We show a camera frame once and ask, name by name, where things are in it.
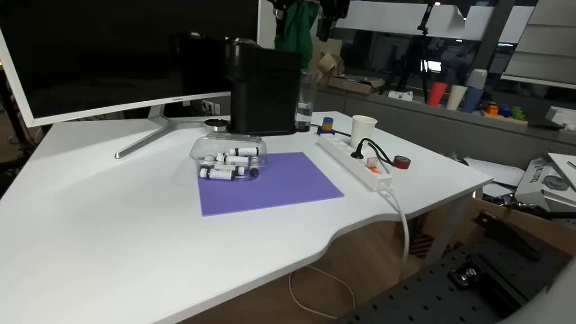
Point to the white power strip orange switch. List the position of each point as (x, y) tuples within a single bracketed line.
[(348, 157)]

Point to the black camera tripod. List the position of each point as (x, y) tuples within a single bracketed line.
[(420, 48)]

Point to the green cloth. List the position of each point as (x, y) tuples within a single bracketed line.
[(297, 30)]

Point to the small blue orange object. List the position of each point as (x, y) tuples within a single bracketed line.
[(326, 125)]

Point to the purple mat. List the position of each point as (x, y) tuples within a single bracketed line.
[(281, 186)]

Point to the grey table leg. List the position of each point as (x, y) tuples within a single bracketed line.
[(450, 228)]

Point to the blue cup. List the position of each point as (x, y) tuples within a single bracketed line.
[(472, 102)]

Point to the red cup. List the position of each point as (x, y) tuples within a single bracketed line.
[(438, 94)]

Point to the white plastic cup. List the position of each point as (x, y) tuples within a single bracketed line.
[(456, 98)]

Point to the white paper cup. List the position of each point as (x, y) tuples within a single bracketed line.
[(362, 129)]

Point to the black perforated board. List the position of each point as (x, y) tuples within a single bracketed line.
[(443, 294)]

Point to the white framed monitor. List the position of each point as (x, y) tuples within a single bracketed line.
[(119, 55)]

